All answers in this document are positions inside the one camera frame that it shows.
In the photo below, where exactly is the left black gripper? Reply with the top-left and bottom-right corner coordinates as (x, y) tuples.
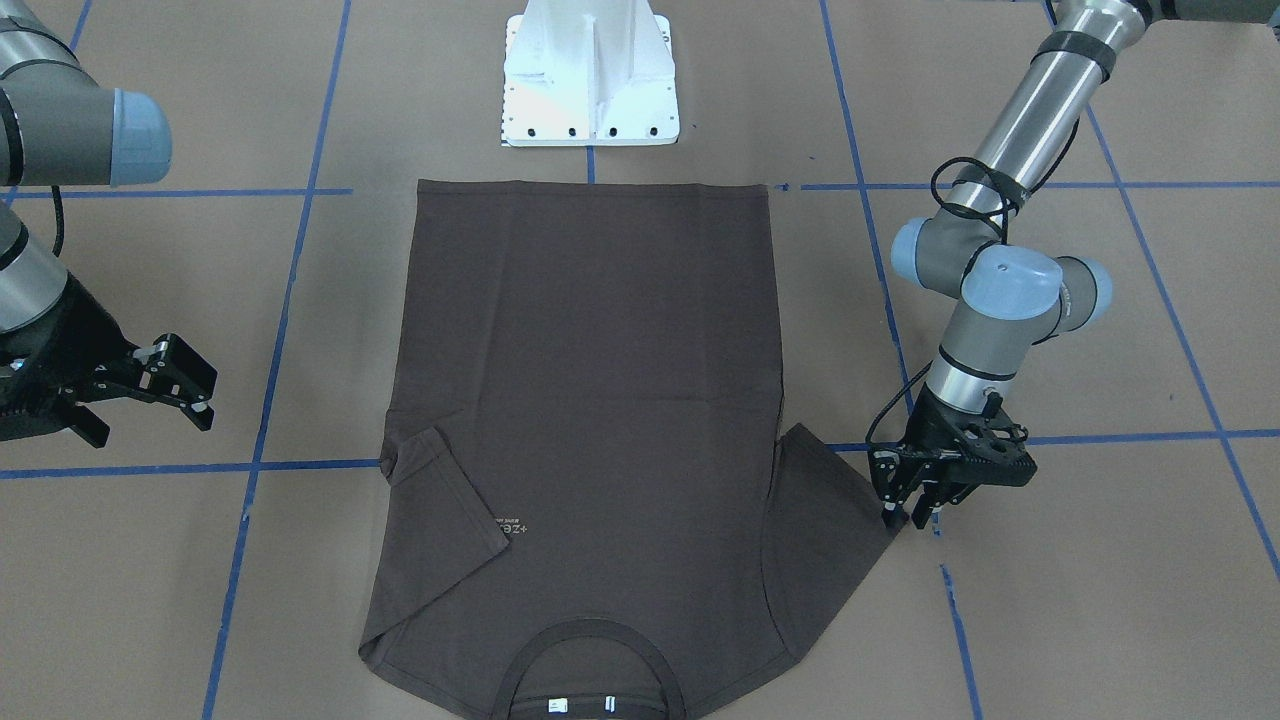
(868, 389), (973, 529)

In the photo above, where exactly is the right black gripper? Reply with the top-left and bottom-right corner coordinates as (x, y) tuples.
(1, 275), (218, 448)

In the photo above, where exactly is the brown t-shirt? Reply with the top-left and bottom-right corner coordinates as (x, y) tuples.
(358, 179), (893, 719)

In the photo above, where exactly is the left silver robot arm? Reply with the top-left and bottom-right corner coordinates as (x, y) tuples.
(867, 1), (1277, 530)

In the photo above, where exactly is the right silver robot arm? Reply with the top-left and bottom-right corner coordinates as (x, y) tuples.
(1, 1), (218, 448)

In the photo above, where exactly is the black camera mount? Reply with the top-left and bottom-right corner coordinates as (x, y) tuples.
(946, 409), (1038, 487)

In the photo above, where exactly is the white pedestal column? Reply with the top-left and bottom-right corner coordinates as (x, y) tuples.
(500, 1), (681, 147)

